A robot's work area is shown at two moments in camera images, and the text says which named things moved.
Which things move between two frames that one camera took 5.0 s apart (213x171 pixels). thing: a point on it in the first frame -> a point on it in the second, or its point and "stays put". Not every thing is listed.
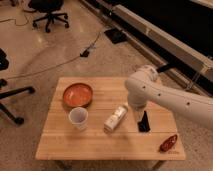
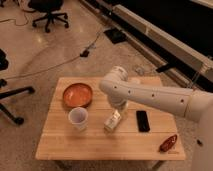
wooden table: x=91 y=118 stays put
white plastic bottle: x=115 y=118 stays put
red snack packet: x=168 y=144 stays put
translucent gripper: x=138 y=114 -> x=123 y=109
